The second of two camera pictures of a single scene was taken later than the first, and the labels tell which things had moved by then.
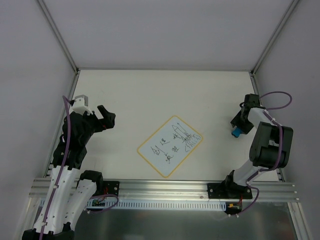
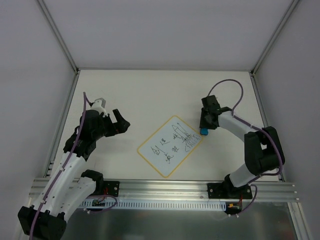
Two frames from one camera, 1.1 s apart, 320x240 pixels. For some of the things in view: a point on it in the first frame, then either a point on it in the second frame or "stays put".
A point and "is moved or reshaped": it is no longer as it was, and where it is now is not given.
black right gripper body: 240,122 to 207,120
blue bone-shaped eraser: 236,132 is moved or reshaped
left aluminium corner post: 46,11 stays put
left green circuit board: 98,202 stays put
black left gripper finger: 109,118 to 122,125
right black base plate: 228,190 stays put
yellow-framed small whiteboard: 169,145 stays put
